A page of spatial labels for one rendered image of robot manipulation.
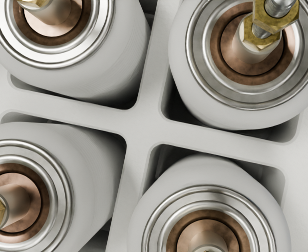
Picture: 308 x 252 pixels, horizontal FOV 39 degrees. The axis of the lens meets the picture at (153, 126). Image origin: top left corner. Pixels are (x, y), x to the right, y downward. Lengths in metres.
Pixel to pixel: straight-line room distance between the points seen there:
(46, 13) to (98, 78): 0.05
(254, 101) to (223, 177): 0.05
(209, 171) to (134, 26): 0.10
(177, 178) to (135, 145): 0.08
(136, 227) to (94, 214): 0.03
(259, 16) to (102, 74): 0.12
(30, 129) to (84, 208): 0.06
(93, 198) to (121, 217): 0.07
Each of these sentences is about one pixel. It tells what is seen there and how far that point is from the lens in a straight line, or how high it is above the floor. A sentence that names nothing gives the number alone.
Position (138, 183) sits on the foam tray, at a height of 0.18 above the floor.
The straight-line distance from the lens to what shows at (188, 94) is 0.26.
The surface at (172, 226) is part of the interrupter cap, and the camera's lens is 0.25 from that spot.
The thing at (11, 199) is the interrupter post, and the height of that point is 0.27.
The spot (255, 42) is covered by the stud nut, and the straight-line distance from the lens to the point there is 0.22.
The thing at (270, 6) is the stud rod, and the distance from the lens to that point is 0.18.
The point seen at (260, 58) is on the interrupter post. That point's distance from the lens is 0.24.
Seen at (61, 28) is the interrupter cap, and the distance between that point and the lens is 0.27.
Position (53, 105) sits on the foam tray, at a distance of 0.34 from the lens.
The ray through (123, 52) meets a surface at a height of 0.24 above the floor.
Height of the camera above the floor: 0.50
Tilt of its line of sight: 85 degrees down
